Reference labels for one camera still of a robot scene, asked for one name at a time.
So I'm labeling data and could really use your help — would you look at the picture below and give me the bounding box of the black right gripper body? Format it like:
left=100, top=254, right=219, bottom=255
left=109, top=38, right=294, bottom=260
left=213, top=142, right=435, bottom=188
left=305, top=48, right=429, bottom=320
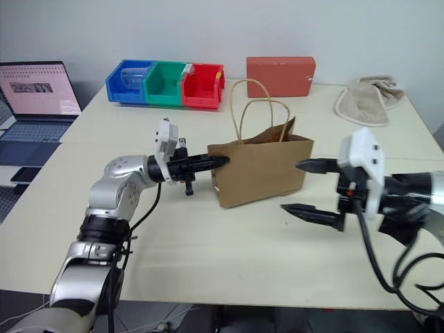
left=335, top=171, right=369, bottom=213

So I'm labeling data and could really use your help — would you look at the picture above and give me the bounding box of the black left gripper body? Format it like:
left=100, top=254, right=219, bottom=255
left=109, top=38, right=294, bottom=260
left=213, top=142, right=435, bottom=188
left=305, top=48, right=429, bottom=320
left=167, top=137, right=199, bottom=198

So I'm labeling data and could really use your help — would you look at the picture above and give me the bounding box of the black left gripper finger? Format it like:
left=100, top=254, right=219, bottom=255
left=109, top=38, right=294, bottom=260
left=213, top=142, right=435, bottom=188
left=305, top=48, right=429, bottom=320
left=194, top=162, right=232, bottom=172
left=194, top=155, right=230, bottom=164

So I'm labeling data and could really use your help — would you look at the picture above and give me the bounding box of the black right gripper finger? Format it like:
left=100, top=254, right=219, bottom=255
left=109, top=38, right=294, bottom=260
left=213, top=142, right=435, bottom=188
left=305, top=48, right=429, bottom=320
left=280, top=203, right=347, bottom=233
left=295, top=157, right=343, bottom=175

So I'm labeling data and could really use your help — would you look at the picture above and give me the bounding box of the brown paper bag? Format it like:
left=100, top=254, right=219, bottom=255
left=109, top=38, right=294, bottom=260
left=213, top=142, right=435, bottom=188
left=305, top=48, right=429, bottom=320
left=207, top=78, right=315, bottom=210

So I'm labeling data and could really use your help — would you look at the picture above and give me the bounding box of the red plastic storage bin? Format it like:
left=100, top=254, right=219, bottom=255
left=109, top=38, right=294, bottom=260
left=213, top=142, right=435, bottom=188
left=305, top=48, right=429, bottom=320
left=180, top=62, right=226, bottom=110

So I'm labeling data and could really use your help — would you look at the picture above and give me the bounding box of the beige towel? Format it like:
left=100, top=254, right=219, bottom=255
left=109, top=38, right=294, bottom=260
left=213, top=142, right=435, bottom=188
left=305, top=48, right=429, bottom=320
left=334, top=75, right=407, bottom=128

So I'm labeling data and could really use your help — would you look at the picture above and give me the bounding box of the green plastic storage bin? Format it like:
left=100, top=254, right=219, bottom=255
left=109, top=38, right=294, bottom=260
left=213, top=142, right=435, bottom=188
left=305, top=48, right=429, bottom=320
left=143, top=61, right=189, bottom=106

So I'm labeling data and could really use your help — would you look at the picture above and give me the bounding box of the blue plastic storage bin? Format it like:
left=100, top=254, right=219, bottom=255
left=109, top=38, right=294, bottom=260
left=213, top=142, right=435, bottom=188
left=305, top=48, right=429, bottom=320
left=105, top=59, right=156, bottom=104

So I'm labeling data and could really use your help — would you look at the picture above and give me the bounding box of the red rectangular block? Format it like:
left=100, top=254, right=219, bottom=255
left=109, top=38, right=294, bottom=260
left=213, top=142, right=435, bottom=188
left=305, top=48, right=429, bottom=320
left=246, top=55, right=317, bottom=99

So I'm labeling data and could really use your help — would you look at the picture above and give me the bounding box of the clear plastic cup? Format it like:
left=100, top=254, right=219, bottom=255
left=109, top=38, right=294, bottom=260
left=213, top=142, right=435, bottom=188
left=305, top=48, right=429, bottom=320
left=121, top=67, right=148, bottom=91

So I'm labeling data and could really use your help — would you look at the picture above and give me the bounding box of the black phone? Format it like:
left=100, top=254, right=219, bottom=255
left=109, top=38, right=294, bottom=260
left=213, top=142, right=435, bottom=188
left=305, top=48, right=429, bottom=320
left=10, top=166, right=43, bottom=185

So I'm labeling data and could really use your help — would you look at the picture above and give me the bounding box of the open laptop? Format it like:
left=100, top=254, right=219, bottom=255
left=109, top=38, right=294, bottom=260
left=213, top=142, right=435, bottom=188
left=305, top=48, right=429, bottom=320
left=0, top=61, right=83, bottom=145

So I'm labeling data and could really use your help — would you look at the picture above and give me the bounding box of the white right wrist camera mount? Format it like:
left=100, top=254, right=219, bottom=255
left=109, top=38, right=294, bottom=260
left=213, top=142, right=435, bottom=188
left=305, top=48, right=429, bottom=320
left=337, top=126, right=386, bottom=221

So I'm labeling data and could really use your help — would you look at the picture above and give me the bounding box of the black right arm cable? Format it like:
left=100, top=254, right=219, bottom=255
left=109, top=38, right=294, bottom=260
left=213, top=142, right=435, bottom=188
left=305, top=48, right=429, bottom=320
left=349, top=189, right=444, bottom=317

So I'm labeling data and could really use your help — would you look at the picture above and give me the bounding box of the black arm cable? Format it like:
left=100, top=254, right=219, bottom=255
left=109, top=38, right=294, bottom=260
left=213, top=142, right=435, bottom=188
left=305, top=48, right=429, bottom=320
left=106, top=181, right=164, bottom=333
left=349, top=189, right=444, bottom=317

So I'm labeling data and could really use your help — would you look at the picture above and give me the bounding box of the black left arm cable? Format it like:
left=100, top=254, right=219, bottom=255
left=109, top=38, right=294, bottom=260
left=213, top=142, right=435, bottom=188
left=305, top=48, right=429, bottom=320
left=106, top=181, right=164, bottom=333

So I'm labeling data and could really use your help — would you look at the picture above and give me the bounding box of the white cable on floor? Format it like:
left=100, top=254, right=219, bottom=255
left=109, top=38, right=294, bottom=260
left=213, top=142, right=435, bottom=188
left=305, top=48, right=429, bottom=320
left=0, top=300, right=50, bottom=329

